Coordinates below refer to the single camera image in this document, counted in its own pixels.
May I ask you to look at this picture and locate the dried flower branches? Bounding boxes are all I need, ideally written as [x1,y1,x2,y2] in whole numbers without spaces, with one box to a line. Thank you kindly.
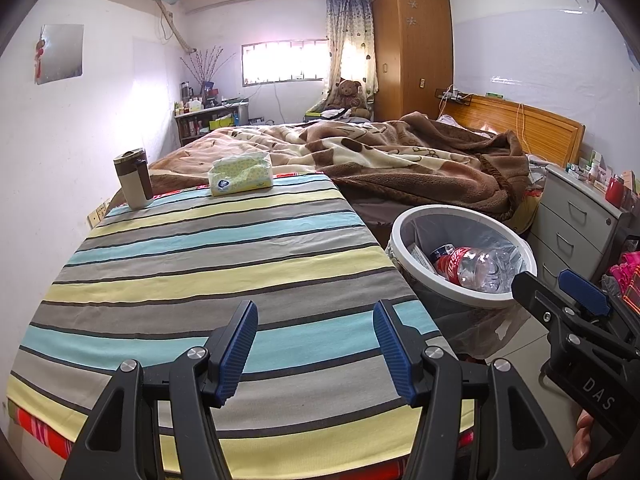
[180,46,236,86]

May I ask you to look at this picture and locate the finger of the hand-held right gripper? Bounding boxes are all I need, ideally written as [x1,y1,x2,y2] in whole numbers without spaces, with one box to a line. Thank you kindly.
[557,268,613,317]
[511,271,601,341]

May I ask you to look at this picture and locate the clear plastic bottle red label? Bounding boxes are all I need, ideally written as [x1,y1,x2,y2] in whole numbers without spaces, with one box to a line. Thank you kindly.
[431,246,526,293]

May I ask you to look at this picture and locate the green tissue pack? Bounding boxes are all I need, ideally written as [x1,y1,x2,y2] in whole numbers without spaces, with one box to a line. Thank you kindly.
[207,151,275,197]

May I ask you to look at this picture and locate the brown and cream thermos mug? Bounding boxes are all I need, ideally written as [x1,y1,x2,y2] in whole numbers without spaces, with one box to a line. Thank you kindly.
[112,148,154,209]

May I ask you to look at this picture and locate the pink cloth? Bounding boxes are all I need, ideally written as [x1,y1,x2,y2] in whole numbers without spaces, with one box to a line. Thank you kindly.
[607,250,640,311]

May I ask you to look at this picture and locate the red cup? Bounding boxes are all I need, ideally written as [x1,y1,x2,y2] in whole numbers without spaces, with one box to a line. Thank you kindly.
[605,176,626,207]

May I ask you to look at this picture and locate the grey drawer nightstand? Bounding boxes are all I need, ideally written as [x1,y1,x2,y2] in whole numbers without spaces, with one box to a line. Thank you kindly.
[529,165,633,286]

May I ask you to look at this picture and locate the wooden wardrobe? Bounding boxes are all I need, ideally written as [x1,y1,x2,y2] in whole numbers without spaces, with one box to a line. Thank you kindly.
[371,0,454,123]

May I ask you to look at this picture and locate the patterned curtain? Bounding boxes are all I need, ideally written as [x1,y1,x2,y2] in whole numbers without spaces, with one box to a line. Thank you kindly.
[322,0,378,106]

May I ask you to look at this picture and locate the brown patterned blanket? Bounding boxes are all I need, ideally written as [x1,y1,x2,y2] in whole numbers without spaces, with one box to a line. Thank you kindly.
[150,112,531,221]

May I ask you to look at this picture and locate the cluttered shelf desk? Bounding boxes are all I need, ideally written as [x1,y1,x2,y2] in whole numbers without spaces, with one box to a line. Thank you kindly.
[173,100,251,146]

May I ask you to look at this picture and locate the wall socket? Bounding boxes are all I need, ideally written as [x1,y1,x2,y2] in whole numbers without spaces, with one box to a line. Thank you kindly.
[87,200,111,228]

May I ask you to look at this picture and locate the wrapped air conditioner pipe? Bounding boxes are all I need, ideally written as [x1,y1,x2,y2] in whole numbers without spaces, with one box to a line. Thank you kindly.
[155,0,198,54]

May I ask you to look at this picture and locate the wooden headboard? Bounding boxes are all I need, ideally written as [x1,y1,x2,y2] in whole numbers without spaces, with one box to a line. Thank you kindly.
[442,94,586,168]

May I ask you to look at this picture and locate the silver wall panel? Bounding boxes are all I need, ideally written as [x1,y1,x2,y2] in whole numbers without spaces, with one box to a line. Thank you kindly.
[34,24,84,85]

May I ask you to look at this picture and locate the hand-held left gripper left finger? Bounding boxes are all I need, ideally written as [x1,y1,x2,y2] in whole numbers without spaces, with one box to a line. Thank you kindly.
[60,300,259,480]

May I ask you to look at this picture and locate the pile of small boxes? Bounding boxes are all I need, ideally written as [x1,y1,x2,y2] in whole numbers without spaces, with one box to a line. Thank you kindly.
[567,150,613,186]

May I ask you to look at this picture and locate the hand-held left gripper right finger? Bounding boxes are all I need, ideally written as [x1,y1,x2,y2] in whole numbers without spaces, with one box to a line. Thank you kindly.
[372,300,576,480]

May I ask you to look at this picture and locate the brown teddy bear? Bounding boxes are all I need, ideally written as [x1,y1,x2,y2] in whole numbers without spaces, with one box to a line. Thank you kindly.
[325,78,373,117]

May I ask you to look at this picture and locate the barred window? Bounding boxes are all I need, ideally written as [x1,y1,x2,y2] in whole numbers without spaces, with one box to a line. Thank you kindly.
[241,38,328,86]

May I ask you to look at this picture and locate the white rimmed trash bin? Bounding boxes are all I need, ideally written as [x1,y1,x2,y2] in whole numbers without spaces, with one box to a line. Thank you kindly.
[386,205,538,361]

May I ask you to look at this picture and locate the striped tablecloth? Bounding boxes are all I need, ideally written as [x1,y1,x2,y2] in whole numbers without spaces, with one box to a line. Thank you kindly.
[6,172,476,478]

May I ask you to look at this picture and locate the person's right hand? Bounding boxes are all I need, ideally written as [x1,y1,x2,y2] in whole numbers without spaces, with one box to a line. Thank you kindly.
[567,407,608,466]

